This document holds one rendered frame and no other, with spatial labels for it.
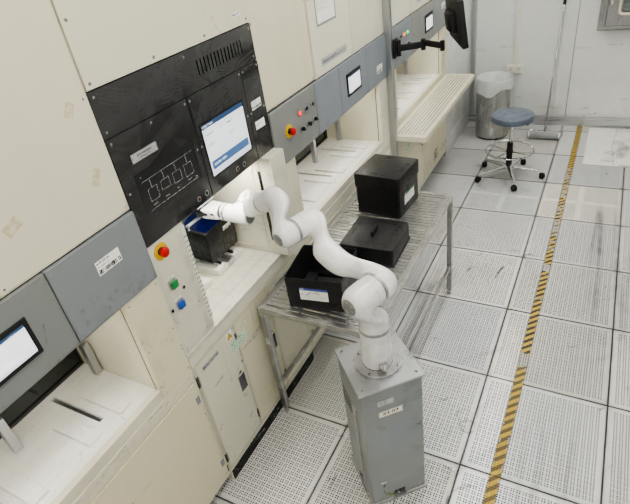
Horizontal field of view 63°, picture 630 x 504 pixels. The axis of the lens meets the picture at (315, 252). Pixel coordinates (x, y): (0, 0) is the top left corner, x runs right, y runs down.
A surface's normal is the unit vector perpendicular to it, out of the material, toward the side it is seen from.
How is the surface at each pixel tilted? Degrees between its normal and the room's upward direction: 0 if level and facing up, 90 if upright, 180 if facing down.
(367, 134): 90
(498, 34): 90
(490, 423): 0
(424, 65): 90
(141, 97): 90
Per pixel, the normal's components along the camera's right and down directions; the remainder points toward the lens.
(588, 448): -0.14, -0.82
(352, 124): -0.45, 0.55
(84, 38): 0.88, 0.18
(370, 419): 0.30, 0.50
